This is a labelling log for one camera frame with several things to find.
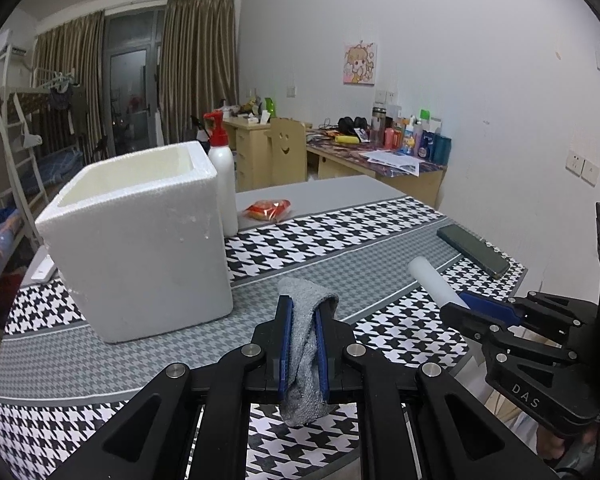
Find white foam roll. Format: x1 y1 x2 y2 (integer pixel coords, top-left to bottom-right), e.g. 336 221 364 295
408 257 469 309

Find grey sock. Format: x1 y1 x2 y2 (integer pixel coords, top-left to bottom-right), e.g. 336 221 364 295
278 278 339 427

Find person right hand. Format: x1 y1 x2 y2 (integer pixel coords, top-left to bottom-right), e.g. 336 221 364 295
536 425 598 460

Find black smartphone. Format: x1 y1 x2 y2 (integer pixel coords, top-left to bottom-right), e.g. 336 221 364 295
437 224 509 278

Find red snack packet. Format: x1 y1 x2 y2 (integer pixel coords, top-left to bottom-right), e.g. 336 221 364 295
244 200 291 221

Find wooden desk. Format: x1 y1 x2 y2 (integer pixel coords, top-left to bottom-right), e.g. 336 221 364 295
224 118 445 206

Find white pump bottle red top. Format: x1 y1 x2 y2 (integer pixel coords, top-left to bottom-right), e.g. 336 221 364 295
204 110 238 237

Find white styrofoam box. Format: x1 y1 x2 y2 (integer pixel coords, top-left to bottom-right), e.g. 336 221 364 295
35 142 233 344

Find wooden smiley chair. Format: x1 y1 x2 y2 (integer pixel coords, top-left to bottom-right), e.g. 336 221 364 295
268 118 308 186

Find white papers on desk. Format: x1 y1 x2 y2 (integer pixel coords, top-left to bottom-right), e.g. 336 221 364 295
361 151 420 177

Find white remote control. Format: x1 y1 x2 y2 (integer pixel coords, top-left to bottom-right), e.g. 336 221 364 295
20 246 57 288

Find houndstooth table cloth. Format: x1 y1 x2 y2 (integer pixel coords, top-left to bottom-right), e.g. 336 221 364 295
0 197 526 479

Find right brown curtain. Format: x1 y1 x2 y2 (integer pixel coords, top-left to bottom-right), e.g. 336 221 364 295
158 0 238 144

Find brown curtain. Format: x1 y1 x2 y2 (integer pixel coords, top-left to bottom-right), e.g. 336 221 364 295
158 0 238 144
33 11 105 155

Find metal bunk bed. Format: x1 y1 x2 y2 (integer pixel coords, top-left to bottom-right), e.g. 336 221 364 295
0 42 87 245

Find glass balcony door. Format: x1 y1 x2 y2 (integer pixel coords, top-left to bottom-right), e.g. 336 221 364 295
102 6 164 156

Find left brown curtain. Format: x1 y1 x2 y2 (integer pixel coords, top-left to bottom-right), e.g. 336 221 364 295
33 11 105 155

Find wall socket pair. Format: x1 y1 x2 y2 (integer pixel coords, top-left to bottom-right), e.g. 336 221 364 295
565 150 600 186

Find anime wall poster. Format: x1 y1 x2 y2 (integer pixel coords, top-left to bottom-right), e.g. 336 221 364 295
342 42 377 86

